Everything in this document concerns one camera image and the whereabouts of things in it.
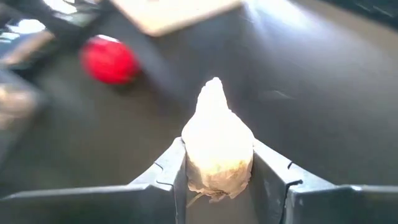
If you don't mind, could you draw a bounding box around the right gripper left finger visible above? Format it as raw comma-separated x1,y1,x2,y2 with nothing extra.
0,137,187,224

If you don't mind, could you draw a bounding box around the black table mat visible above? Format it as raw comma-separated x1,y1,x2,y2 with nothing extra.
0,0,398,200

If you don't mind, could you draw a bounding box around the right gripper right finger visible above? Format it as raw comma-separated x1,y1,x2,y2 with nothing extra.
250,139,398,224

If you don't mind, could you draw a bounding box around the white garlic bulb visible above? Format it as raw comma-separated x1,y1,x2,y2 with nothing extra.
181,77,256,203

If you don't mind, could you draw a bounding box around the white plastic basket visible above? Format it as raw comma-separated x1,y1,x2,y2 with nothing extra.
108,0,245,37

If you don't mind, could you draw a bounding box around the red plastic tomato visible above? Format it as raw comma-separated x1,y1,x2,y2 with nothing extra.
79,34,141,85

